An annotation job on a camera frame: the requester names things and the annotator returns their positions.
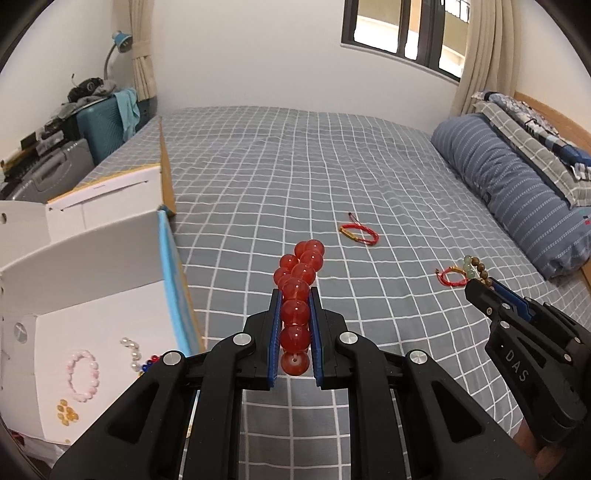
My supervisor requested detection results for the brown green bead bracelet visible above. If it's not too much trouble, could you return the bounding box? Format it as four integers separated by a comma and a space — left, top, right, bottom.
462, 254, 492, 289

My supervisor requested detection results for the red cord bracelet gold charm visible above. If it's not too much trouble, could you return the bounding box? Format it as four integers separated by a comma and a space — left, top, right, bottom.
435, 265, 469, 288

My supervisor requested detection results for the white pearl bracelet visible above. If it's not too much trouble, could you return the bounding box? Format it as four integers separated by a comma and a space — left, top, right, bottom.
119, 337, 143, 374

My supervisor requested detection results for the pink bead bracelet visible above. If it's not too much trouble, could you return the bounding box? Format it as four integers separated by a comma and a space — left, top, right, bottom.
66, 349, 101, 403

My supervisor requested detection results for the yellow amber bead bracelet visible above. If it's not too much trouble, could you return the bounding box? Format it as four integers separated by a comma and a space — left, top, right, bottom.
56, 398, 80, 427

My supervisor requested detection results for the red cord bracelet gold tube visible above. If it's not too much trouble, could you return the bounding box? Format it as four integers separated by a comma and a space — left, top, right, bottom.
339, 212, 380, 246

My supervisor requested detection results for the red bead bracelet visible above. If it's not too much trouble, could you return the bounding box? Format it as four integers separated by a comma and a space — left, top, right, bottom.
272, 239, 327, 376

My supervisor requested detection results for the right hand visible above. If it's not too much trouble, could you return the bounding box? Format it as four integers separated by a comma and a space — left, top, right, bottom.
513, 420, 566, 479

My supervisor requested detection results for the blue striped pillow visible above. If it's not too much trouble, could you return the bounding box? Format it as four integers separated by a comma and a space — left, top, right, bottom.
431, 114, 590, 280

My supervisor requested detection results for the grey checked bed sheet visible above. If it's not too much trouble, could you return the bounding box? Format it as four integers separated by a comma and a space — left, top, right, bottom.
90, 107, 590, 433

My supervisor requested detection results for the grey checked folded quilt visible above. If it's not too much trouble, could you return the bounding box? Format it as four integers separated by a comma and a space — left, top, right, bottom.
475, 101, 590, 208

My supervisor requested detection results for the blue camel cardboard box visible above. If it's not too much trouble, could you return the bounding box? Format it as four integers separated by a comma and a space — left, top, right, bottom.
1, 148, 204, 446

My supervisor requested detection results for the wooden headboard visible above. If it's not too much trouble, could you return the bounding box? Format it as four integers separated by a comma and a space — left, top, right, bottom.
514, 92, 590, 292

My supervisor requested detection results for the patterned blue pillow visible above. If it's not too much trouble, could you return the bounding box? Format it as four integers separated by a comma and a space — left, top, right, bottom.
472, 91, 590, 181

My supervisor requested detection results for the beige curtain right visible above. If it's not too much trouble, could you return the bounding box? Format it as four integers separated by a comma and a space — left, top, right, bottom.
451, 0, 521, 116

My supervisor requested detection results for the beige curtain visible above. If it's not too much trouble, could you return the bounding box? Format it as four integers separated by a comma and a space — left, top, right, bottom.
128, 0, 157, 101
451, 0, 521, 116

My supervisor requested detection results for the dark framed window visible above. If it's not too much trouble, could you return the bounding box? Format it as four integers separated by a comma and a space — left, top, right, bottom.
342, 0, 471, 80

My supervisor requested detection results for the grey suitcase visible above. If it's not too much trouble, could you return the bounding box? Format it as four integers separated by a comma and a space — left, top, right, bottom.
1, 139, 94, 203

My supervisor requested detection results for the teal suitcase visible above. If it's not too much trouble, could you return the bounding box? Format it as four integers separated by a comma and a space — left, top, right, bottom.
74, 94, 157, 165

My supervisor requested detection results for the teal cloth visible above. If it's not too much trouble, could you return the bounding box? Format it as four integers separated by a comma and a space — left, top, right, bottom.
114, 87, 140, 142

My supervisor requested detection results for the blue desk lamp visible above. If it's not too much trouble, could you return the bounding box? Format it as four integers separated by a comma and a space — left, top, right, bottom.
103, 30, 133, 80

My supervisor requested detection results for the beige curtain left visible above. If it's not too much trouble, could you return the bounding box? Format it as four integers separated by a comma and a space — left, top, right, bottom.
128, 0, 157, 101

